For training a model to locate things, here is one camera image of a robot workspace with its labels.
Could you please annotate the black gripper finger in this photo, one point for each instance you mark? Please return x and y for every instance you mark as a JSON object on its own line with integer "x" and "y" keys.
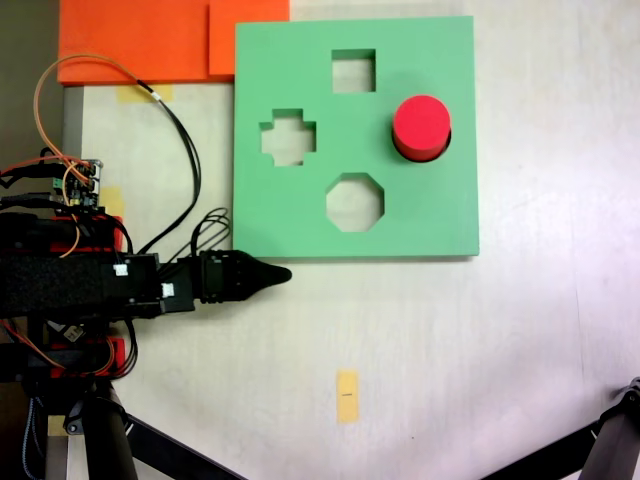
{"x": 262, "y": 270}
{"x": 260, "y": 284}

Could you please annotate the red cylinder block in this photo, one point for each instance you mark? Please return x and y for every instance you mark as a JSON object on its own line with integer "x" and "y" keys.
{"x": 421, "y": 125}

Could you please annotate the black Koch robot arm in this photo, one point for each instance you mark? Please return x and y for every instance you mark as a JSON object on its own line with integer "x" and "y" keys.
{"x": 60, "y": 285}

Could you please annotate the large orange foam block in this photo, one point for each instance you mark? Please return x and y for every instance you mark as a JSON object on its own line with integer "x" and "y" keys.
{"x": 130, "y": 40}

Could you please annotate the red base clamp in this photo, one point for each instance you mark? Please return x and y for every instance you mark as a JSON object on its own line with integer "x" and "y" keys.
{"x": 117, "y": 350}
{"x": 117, "y": 232}

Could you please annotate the plain yellow tape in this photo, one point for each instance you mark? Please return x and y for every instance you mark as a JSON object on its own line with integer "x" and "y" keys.
{"x": 114, "y": 200}
{"x": 130, "y": 94}

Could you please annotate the yellow tape with line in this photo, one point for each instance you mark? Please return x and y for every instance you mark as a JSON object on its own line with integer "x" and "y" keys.
{"x": 347, "y": 405}

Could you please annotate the small circuit board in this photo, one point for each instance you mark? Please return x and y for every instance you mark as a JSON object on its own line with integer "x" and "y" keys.
{"x": 82, "y": 185}

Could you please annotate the green shape sorter board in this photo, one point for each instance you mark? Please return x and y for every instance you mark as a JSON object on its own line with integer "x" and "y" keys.
{"x": 425, "y": 215}

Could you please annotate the black notched tripod leg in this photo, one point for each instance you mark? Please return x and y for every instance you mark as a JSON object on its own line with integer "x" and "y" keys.
{"x": 615, "y": 450}

